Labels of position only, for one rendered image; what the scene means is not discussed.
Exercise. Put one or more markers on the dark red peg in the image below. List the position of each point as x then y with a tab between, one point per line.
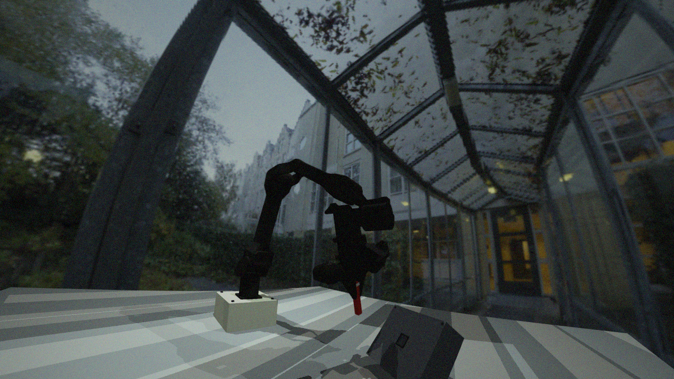
357	302

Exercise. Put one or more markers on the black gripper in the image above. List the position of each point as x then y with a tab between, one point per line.
331	273

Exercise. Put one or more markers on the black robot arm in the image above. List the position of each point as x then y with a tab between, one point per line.
372	215

